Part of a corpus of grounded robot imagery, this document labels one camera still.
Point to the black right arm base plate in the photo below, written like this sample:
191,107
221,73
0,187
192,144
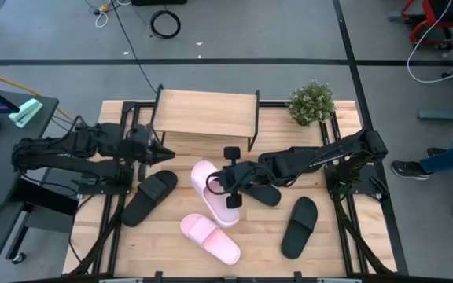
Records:
368,184

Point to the wooden shelf with black frame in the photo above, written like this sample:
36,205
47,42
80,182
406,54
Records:
207,112

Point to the black aluminium rig frame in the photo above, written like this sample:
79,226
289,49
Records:
128,105

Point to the potted artificial green plant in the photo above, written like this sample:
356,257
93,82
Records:
312,103

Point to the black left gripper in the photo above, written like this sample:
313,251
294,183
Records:
142,143

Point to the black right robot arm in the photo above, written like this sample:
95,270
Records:
328,153

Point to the pink slide sandal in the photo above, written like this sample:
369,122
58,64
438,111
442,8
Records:
220,210
211,239

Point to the red office chair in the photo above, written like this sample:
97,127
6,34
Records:
431,9

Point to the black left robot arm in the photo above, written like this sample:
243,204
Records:
53,155

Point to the black box on floor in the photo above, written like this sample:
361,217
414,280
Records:
157,2

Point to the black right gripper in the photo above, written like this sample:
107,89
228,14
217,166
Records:
242,177

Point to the person's shoe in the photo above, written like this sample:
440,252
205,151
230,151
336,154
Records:
407,170
435,151

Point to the mint green stapler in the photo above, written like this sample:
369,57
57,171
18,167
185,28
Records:
26,112

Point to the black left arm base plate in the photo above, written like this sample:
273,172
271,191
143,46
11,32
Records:
93,189

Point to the grey desk foot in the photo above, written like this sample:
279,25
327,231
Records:
443,115

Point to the person's leg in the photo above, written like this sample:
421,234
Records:
450,157

